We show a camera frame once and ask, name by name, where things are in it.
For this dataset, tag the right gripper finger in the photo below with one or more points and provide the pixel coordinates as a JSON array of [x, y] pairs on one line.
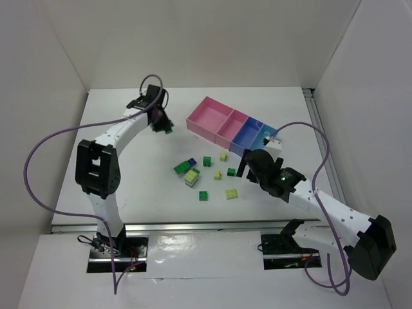
[[251, 177], [242, 165]]

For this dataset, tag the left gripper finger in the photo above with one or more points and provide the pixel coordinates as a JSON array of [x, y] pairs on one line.
[[166, 122], [156, 126]]

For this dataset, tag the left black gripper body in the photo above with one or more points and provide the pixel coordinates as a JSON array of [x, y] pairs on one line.
[[161, 125]]

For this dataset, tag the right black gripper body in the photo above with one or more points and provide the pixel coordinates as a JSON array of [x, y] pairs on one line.
[[243, 164]]

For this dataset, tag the small green lego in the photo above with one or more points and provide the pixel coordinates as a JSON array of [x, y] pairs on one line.
[[231, 172]]

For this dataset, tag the small yellow lego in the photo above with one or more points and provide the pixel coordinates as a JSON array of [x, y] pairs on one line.
[[217, 175], [223, 156]]

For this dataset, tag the yellow lego front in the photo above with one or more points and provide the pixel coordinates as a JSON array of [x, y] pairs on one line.
[[231, 194]]

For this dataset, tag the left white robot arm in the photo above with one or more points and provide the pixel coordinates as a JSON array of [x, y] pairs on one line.
[[97, 168]]

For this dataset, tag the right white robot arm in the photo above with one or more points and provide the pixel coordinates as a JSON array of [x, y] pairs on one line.
[[368, 243]]

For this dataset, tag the yellow green stacked legos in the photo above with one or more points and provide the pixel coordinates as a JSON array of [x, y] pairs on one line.
[[191, 177]]

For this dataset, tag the light blue container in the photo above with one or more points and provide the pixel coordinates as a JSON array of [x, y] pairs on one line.
[[263, 132]]

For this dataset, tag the green square lego brick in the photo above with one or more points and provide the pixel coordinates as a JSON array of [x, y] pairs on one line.
[[207, 161]]

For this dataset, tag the small pink container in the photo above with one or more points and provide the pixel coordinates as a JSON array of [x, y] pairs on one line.
[[230, 128]]

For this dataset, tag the large pink container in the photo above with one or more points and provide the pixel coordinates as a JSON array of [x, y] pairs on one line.
[[208, 118]]

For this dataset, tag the purple lego brick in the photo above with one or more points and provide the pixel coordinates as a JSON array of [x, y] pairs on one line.
[[192, 162]]

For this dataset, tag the long green lego brick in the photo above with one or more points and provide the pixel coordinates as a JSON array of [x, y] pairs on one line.
[[182, 167]]

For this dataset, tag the green lego front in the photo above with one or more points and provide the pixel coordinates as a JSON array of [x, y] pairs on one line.
[[203, 196]]

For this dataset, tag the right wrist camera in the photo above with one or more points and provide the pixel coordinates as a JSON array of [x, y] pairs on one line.
[[272, 146]]

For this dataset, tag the aluminium rail front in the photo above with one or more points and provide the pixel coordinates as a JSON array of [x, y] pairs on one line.
[[179, 227]]

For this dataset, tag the aluminium rail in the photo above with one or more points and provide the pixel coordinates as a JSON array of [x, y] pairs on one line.
[[179, 227], [329, 168]]

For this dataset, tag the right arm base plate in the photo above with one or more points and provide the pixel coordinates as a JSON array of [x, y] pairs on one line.
[[280, 253]]

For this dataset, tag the aluminium rail right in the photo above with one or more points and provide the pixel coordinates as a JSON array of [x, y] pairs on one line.
[[329, 168]]

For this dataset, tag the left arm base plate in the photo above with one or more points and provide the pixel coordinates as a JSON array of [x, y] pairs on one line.
[[134, 250]]

